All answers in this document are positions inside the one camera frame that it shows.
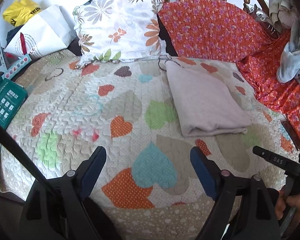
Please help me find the pale pink printed garment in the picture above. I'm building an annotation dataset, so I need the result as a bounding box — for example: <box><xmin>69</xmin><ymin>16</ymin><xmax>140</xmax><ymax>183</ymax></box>
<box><xmin>166</xmin><ymin>61</ymin><xmax>251</xmax><ymax>137</ymax></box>

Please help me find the grey crumpled clothes pile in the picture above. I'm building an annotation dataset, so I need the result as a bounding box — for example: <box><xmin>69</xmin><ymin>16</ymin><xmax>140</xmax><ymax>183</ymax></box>
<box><xmin>269</xmin><ymin>0</ymin><xmax>300</xmax><ymax>83</ymax></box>

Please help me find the person's right hand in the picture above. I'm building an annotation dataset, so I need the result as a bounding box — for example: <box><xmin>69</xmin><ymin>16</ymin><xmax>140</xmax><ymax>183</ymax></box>
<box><xmin>275</xmin><ymin>186</ymin><xmax>300</xmax><ymax>225</ymax></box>

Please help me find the heart-patterned quilted bedspread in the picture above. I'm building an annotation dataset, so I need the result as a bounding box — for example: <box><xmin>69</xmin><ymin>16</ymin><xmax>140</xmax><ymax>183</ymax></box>
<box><xmin>7</xmin><ymin>50</ymin><xmax>299</xmax><ymax>239</ymax></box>

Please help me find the green cardboard box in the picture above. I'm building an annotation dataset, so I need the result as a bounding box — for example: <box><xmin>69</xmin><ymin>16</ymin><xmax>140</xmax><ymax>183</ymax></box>
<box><xmin>0</xmin><ymin>79</ymin><xmax>28</xmax><ymax>129</ymax></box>

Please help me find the pastel shapes toy box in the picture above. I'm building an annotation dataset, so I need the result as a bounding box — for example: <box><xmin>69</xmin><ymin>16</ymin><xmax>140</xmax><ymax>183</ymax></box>
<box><xmin>2</xmin><ymin>54</ymin><xmax>32</xmax><ymax>80</ymax></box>

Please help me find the red floral fabric cover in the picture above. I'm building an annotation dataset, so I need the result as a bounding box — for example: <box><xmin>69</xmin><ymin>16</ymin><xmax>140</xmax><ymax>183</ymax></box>
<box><xmin>159</xmin><ymin>0</ymin><xmax>300</xmax><ymax>133</ymax></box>

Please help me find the white paper shopping bag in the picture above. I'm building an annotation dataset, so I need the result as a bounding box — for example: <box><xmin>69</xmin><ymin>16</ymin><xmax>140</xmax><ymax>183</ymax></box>
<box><xmin>5</xmin><ymin>5</ymin><xmax>76</xmax><ymax>60</ymax></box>

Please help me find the white floral pillow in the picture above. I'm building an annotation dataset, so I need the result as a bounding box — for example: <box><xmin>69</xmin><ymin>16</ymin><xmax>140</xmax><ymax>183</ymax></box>
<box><xmin>73</xmin><ymin>0</ymin><xmax>166</xmax><ymax>69</ymax></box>

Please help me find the yellow plastic bag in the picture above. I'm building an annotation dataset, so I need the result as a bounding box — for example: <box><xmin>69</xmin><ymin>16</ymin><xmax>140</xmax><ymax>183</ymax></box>
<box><xmin>2</xmin><ymin>0</ymin><xmax>42</xmax><ymax>27</ymax></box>

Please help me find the black cable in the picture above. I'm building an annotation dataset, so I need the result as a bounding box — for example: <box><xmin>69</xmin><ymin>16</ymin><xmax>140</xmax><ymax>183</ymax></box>
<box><xmin>0</xmin><ymin>115</ymin><xmax>56</xmax><ymax>196</ymax></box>

